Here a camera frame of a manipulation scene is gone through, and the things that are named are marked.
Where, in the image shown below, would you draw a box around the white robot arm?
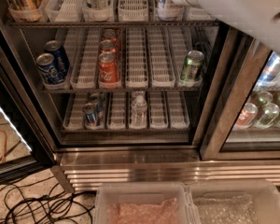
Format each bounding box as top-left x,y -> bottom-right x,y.
172,0 -> 280,54

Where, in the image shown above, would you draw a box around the clear water bottle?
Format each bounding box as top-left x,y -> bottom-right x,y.
132,95 -> 147,129

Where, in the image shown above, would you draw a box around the closed glass fridge door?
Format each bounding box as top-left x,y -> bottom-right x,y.
200,34 -> 280,160

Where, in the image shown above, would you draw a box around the open fridge door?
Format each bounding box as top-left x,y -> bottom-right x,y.
0,32 -> 53,185

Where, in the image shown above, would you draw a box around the rear red cola can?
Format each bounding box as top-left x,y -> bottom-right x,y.
102,29 -> 118,42

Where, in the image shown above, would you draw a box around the red cola can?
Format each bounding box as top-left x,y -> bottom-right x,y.
99,40 -> 117,53
102,29 -> 118,42
98,52 -> 118,83

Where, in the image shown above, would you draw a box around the middle red cola can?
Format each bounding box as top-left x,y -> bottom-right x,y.
99,40 -> 117,53

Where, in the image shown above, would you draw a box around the green soda can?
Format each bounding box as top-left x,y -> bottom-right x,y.
180,50 -> 204,82

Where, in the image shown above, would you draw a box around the front red cola can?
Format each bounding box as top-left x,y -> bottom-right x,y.
98,52 -> 118,83

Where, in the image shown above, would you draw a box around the rear blue soda can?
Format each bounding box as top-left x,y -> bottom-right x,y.
45,40 -> 70,76

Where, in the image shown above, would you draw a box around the blue soda can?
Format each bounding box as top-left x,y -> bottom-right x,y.
45,40 -> 70,76
36,53 -> 64,85

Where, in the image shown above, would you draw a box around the rear small blue can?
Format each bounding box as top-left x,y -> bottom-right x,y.
89,92 -> 104,118

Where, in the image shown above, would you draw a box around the small blue can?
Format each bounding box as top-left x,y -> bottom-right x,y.
83,103 -> 99,127
89,92 -> 104,118

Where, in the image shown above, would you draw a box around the silver blue can behind glass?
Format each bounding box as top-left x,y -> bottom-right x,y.
257,52 -> 280,88

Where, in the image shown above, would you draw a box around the front blue soda can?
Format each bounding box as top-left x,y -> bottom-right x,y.
36,53 -> 64,85

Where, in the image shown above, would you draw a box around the front small blue can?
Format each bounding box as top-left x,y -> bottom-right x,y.
83,103 -> 99,127

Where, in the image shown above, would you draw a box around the orange can behind glass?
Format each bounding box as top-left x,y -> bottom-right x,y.
235,103 -> 258,128

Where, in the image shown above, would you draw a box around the green can behind glass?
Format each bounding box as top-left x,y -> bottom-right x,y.
254,103 -> 280,129

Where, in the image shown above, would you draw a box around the left clear plastic bin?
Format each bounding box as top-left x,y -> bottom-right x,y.
93,182 -> 195,224

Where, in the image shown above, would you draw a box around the clear plastic bin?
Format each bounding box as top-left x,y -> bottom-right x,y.
189,180 -> 280,224
93,182 -> 195,224

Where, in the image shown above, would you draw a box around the right clear plastic bin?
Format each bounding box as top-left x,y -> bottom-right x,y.
189,180 -> 280,224

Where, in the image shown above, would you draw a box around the black floor cables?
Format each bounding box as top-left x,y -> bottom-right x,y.
0,175 -> 94,224

